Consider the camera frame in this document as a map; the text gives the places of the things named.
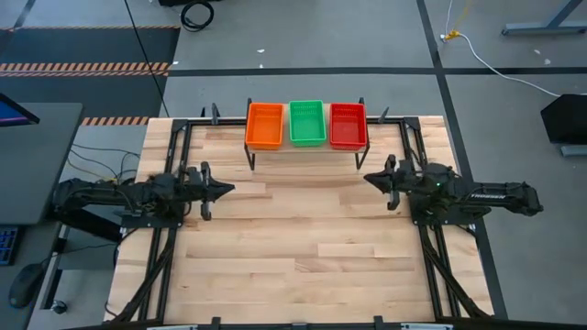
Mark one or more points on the black computer mouse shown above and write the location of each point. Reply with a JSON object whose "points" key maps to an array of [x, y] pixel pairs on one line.
{"points": [[26, 285]]}

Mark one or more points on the white plastic strip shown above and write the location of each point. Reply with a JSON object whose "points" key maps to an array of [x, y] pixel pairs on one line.
{"points": [[172, 327], [426, 326]]}

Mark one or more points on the black caster wheel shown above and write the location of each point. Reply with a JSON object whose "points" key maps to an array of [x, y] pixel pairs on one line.
{"points": [[58, 306]]}

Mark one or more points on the grey metal table leg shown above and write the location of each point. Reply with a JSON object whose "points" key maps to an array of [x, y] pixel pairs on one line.
{"points": [[541, 29]]}

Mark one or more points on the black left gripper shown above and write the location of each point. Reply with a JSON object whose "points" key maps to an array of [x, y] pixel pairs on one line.
{"points": [[206, 211]]}

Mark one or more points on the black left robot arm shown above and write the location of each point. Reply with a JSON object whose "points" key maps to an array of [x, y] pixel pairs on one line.
{"points": [[91, 194]]}

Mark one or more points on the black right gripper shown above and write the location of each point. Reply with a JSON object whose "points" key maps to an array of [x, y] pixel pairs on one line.
{"points": [[403, 179]]}

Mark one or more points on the computer monitor with blue screen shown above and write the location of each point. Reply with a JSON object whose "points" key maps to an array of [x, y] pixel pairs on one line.
{"points": [[11, 117]]}

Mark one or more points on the black box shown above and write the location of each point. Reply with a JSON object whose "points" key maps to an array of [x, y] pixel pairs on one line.
{"points": [[566, 119]]}

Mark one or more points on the black metal table frame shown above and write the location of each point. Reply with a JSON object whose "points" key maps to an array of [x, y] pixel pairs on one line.
{"points": [[229, 123]]}

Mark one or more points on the wooden shelf with black legs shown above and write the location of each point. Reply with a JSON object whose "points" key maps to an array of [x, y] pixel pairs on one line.
{"points": [[305, 150]]}

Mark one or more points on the grey stand foot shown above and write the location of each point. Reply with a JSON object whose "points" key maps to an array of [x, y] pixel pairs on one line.
{"points": [[573, 151]]}

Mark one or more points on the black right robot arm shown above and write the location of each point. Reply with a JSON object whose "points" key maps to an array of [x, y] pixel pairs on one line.
{"points": [[504, 201]]}

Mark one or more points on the grey desk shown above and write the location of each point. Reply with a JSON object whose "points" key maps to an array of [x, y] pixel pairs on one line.
{"points": [[36, 160]]}

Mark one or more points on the black hazard-striped floor mat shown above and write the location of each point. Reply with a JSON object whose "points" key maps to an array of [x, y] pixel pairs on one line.
{"points": [[91, 46]]}

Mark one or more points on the computer keyboard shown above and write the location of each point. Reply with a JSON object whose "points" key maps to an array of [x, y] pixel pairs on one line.
{"points": [[7, 245]]}

